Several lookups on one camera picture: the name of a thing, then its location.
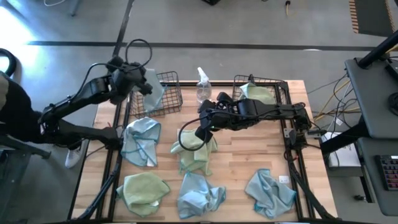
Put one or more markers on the green microfiber towel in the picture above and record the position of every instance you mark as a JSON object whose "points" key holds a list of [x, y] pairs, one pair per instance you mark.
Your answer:
{"points": [[196, 163], [143, 191], [259, 95], [189, 141]]}

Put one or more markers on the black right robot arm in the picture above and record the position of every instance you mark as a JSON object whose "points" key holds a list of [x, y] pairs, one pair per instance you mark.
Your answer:
{"points": [[273, 110]]}

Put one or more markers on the black desk leg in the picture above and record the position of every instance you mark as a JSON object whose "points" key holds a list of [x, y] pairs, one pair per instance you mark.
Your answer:
{"points": [[345, 138]]}

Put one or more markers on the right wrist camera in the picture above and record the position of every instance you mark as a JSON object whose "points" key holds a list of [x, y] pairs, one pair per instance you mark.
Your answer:
{"points": [[224, 97]]}

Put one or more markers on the white box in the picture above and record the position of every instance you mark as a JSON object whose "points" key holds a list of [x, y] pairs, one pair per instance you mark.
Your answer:
{"points": [[345, 157]]}

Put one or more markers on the white paper label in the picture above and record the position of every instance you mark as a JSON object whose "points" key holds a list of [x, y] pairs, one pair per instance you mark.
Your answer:
{"points": [[283, 179]]}

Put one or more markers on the person's white shoe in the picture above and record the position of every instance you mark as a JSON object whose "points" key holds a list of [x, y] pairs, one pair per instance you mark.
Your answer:
{"points": [[73, 158]]}

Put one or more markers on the black orange-edged floor mat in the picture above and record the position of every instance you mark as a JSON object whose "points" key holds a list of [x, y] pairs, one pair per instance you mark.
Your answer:
{"points": [[373, 15]]}

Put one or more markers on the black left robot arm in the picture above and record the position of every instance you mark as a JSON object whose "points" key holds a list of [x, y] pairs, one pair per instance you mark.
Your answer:
{"points": [[77, 93]]}

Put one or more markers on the black keyboard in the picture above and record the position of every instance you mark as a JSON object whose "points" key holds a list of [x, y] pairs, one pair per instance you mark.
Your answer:
{"points": [[388, 172]]}

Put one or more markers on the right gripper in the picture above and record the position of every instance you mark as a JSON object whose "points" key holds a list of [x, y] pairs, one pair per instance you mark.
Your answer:
{"points": [[222, 119]]}

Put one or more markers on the clear spray bottle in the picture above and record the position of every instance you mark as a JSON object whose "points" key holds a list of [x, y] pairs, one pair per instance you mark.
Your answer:
{"points": [[203, 90]]}

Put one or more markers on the dark grey side desk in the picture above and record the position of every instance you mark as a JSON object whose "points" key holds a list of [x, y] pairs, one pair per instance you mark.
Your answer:
{"points": [[15, 186]]}

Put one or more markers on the black monitor pole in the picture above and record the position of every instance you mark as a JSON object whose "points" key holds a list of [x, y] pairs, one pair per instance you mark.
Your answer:
{"points": [[376, 51]]}

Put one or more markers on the black round hoop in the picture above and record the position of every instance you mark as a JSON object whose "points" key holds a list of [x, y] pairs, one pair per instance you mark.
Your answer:
{"points": [[14, 62]]}

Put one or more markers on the black round desk object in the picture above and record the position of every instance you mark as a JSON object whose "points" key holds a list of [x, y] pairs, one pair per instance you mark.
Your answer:
{"points": [[394, 103]]}

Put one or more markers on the grey desk top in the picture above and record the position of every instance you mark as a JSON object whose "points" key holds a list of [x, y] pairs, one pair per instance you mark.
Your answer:
{"points": [[373, 99]]}

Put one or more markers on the blue microfiber towel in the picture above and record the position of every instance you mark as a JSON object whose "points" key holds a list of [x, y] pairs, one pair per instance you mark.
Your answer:
{"points": [[155, 93], [140, 137], [270, 193], [199, 199]]}

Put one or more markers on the black aluminium table frame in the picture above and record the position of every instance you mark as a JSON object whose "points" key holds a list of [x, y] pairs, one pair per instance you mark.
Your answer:
{"points": [[224, 83]]}

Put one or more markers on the grey keyboard tray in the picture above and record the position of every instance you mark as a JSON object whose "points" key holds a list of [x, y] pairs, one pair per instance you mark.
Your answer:
{"points": [[370, 186]]}

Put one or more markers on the person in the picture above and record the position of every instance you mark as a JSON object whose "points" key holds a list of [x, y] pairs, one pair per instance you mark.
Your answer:
{"points": [[15, 109]]}

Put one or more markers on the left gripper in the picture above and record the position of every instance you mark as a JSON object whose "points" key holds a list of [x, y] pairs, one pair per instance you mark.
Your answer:
{"points": [[124, 81]]}

